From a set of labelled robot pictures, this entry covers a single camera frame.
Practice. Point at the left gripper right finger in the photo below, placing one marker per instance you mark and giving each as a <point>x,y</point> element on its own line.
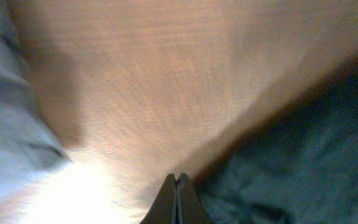
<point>189,208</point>

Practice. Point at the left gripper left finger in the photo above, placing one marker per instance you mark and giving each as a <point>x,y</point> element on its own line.
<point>163,209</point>

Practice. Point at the black shorts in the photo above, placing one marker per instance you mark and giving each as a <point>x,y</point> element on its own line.
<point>301,169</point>

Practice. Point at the folded grey shorts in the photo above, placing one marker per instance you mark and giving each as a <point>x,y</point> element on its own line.
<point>28,149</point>

